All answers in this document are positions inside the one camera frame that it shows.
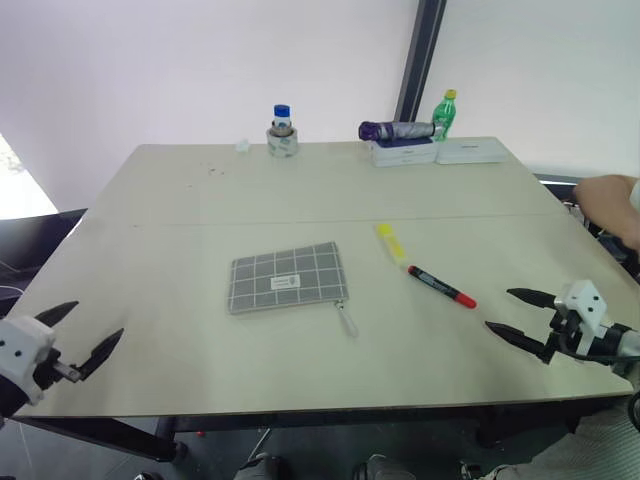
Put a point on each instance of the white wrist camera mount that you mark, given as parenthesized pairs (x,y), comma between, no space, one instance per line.
(20,345)
(587,300)

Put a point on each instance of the white tape roll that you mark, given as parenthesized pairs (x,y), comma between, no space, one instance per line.
(282,142)

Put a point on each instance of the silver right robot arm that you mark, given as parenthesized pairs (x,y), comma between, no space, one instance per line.
(627,345)

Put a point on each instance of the grey checked zip pouch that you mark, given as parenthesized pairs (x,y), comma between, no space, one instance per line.
(282,275)

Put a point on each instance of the yellow highlighter pen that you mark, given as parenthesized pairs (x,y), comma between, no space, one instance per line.
(392,245)

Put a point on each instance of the red and black marker pen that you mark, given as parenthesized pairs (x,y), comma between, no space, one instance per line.
(440,286)

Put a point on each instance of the crumpled white paper scrap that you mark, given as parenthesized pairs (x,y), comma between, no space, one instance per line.
(242,146)

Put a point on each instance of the dark rounded shape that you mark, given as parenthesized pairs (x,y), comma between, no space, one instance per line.
(382,468)

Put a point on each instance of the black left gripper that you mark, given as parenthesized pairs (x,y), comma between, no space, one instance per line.
(50,371)

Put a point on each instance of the small bottle with blue cap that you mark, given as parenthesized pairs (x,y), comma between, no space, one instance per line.
(281,116)

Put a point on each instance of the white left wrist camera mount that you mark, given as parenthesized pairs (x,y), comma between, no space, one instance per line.
(20,345)

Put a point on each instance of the folded purple grey umbrella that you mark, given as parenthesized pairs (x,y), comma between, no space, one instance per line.
(395,130)

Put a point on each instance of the white box with blue lid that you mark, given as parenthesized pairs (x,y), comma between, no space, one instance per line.
(402,152)

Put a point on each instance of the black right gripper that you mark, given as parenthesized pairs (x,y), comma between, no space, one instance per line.
(567,332)

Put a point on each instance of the person's bare forearm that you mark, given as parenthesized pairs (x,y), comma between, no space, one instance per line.
(607,200)

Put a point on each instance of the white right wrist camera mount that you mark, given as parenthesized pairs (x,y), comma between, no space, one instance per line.
(587,300)

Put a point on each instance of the flat white box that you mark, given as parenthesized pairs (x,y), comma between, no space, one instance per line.
(470,151)

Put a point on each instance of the dark window frame post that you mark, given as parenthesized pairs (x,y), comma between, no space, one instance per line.
(420,60)

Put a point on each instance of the green bottle with yellow cap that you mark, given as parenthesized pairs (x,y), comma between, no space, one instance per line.
(444,115)

